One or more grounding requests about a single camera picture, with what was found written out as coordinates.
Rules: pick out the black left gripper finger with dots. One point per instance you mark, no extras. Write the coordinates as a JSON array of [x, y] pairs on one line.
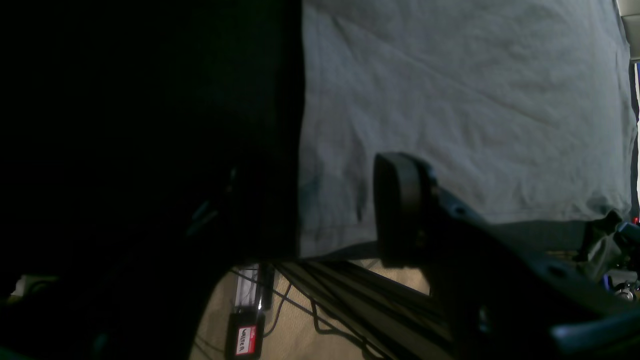
[[502, 300]]

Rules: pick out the grey T-shirt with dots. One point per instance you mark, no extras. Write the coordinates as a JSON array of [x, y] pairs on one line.
[[522, 107]]

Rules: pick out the black labelled power adapter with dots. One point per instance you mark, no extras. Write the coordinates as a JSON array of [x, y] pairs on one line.
[[245, 335]]

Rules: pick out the black table cloth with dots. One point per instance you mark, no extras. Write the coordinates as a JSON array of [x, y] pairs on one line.
[[147, 146]]

